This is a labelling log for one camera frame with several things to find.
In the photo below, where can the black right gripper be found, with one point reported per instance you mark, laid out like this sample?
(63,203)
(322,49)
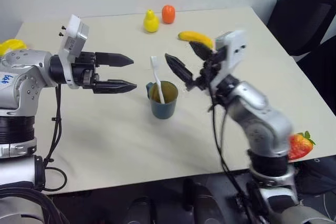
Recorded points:
(210,69)

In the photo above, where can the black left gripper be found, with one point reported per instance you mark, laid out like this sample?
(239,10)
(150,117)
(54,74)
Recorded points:
(84,73)

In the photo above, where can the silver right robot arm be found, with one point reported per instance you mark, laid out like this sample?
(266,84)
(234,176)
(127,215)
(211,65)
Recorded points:
(262,119)

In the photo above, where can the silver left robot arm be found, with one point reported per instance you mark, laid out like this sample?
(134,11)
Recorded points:
(23,77)

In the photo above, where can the white toothbrush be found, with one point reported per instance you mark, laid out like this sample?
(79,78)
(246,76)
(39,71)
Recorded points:
(157,77)

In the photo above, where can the blue-grey mug, yellow inside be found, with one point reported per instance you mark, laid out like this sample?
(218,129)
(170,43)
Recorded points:
(162,110)

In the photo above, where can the yellow toy banana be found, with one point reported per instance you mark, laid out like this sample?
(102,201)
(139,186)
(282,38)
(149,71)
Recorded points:
(194,37)

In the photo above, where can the orange toy pepper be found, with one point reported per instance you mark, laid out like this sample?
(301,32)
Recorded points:
(168,14)

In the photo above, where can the yellow toy pear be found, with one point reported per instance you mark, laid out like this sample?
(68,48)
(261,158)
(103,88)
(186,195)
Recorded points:
(151,23)

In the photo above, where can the yellow toy fruit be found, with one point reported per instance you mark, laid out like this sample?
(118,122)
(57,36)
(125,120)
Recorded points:
(10,45)

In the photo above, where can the black mesh office chair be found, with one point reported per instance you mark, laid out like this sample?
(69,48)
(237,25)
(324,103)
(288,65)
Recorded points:
(296,19)

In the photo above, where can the red toy strawberry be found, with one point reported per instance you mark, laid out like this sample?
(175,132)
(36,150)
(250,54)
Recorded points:
(299,146)

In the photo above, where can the small dark rounded shape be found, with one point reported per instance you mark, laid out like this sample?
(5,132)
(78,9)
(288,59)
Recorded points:
(141,211)

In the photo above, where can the large dark rounded shape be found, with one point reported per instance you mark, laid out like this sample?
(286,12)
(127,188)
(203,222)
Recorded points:
(202,203)

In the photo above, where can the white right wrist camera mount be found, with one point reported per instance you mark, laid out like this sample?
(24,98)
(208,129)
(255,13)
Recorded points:
(235,51)

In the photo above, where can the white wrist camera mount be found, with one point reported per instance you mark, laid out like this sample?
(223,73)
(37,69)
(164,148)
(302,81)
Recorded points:
(68,43)
(235,51)

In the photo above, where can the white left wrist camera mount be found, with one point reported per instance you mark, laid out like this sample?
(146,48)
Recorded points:
(68,43)

